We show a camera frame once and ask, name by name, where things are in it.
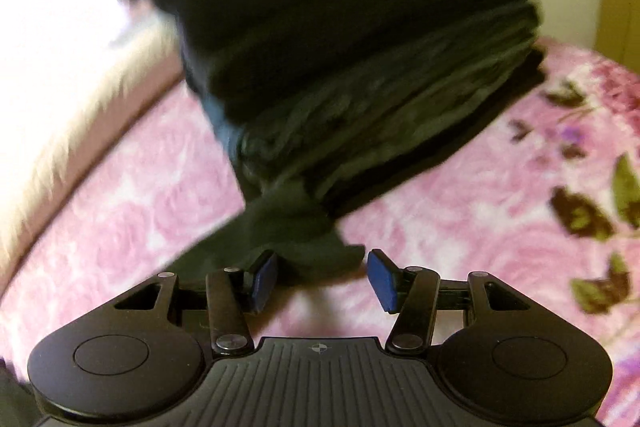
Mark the black garment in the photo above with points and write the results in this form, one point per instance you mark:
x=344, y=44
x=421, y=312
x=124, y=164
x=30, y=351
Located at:
x=350, y=32

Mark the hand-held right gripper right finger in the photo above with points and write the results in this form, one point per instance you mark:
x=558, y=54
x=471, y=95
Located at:
x=382, y=279

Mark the pink floral blanket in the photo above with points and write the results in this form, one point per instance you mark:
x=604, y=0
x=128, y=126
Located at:
x=125, y=207

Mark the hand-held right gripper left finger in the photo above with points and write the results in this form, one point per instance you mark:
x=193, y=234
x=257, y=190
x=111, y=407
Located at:
x=264, y=282

